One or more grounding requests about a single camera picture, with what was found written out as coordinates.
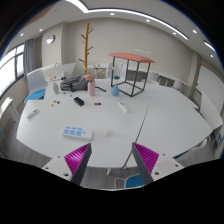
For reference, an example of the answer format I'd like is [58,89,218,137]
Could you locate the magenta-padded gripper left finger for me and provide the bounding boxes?
[41,143,92,186]

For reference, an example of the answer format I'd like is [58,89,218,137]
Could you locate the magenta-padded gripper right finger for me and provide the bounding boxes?
[131,143,183,186]

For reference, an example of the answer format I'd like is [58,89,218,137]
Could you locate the blue seat office chair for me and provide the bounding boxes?
[114,173,145,190]

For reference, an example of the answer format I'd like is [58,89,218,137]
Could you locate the flat white bar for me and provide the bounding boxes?
[117,101,130,114]

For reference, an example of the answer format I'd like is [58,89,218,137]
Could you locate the small black box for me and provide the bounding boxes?
[73,96,85,107]

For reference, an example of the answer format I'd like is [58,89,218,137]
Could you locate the white remote control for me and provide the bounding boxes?
[26,108,40,120]

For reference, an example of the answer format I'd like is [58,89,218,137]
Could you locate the pink vase with flower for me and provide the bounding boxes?
[83,73,97,97]

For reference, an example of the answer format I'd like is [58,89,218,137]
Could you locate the green vase with dried stems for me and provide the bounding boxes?
[49,63,60,95]

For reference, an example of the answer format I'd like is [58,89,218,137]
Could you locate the blue vase with stems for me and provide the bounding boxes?
[110,74,122,97]

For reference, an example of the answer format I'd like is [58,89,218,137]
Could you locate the grey backpack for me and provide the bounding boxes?
[59,75,89,93]

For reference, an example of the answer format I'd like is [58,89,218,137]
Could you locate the white side table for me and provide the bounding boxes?
[0,96,21,126]

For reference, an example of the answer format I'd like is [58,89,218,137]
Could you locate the white chair blue cushion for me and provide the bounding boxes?
[23,69,48,104]

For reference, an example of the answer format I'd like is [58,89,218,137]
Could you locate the whiteboard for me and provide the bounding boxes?
[196,64,224,114]

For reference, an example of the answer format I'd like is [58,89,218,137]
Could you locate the window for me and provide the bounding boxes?
[0,43,26,98]

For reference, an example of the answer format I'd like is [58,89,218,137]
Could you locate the grey curtain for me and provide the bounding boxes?
[23,38,36,81]

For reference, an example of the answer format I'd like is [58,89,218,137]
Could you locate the wooden coat tree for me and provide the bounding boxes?
[78,22,95,75]

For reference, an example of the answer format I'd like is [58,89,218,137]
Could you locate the round ceiling lights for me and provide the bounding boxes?
[19,11,218,53]

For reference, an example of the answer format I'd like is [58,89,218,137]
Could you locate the ceiling strip light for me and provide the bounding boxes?
[64,0,189,40]

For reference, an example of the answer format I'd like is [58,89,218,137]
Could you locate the black frame stand orange top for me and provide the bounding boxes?
[107,51,156,98]

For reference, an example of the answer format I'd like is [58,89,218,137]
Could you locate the round wall clock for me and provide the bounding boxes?
[45,34,56,45]

